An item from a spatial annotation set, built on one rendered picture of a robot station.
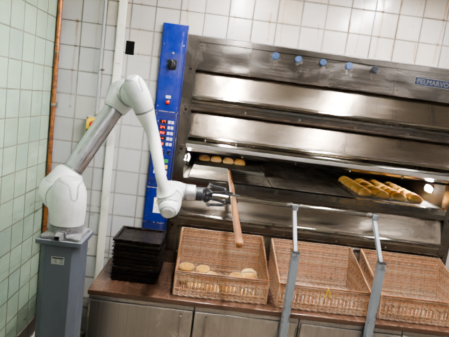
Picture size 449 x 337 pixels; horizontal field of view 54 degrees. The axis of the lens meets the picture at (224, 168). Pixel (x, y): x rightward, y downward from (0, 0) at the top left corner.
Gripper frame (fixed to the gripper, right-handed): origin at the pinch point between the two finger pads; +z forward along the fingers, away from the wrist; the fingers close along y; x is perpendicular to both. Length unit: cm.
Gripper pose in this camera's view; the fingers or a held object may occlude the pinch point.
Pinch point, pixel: (232, 198)
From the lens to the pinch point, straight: 243.2
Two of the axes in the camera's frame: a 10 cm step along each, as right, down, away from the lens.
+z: 9.9, 1.3, 0.3
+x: 0.1, 1.5, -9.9
